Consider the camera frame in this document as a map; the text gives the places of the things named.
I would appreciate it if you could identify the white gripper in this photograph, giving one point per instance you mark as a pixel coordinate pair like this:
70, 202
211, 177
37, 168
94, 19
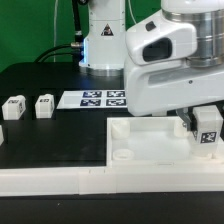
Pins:
159, 88

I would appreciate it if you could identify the white square table top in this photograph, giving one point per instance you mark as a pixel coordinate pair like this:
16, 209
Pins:
133, 141

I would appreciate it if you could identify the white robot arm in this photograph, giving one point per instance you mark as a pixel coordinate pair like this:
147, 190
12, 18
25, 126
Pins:
176, 58

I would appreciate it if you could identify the white sheet with AprilTags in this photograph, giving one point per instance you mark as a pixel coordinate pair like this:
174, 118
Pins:
93, 99

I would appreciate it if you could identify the white L-shaped obstacle fence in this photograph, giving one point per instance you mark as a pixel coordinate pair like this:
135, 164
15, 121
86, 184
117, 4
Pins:
123, 173

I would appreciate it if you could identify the white part at left edge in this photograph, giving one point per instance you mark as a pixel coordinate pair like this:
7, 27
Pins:
1, 135

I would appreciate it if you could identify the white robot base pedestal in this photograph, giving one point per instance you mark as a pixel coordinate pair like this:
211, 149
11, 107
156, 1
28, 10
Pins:
104, 48

